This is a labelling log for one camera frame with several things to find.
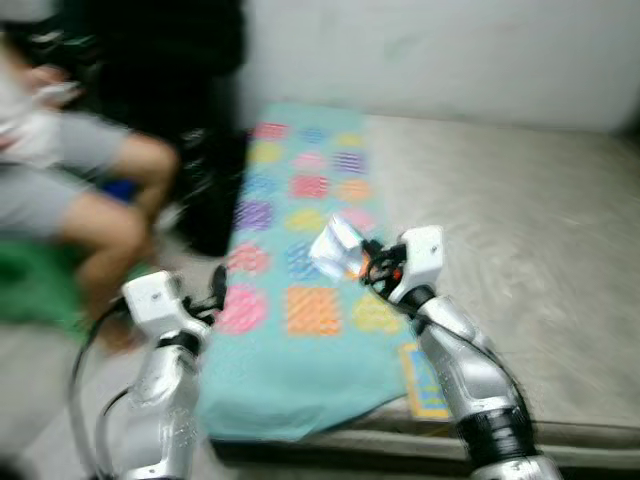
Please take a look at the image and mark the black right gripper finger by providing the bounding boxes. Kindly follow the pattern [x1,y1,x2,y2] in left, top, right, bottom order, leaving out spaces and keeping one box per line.
[356,238,385,293]

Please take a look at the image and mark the small white packet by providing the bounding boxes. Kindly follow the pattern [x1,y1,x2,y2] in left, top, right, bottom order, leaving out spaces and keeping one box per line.
[309,211,367,281]

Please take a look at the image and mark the yellow blue children's book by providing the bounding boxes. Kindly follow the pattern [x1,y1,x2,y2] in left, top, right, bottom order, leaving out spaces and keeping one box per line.
[396,340,453,421]

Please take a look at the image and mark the teal blanket colourful patches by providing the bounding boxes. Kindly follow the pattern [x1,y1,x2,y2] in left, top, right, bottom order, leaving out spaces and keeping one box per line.
[198,100,426,443]

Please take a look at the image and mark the person in grey shorts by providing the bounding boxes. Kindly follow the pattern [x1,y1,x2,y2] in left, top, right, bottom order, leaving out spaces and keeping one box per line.
[0,30,183,353]

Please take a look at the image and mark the white quilted mattress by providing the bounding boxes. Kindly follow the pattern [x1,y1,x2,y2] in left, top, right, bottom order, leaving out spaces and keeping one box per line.
[215,108,640,441]

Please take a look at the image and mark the green mat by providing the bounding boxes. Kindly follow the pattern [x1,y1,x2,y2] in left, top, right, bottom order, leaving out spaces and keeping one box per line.
[0,238,113,327]

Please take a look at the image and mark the grey striped bed base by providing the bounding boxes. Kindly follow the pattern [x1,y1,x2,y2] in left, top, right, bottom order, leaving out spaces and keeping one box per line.
[215,425,640,466]

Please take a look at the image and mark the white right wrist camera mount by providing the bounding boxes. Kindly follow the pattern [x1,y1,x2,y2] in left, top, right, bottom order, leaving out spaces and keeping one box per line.
[393,225,447,305]

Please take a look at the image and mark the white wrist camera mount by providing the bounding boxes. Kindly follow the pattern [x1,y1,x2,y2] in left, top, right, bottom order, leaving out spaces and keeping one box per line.
[393,225,447,305]
[121,270,187,341]

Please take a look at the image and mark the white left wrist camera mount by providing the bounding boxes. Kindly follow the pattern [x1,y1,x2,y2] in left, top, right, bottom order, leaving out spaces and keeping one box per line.
[121,270,187,341]

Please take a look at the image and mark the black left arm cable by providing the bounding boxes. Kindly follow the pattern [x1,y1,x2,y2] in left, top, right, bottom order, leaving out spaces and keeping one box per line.
[68,305,131,476]

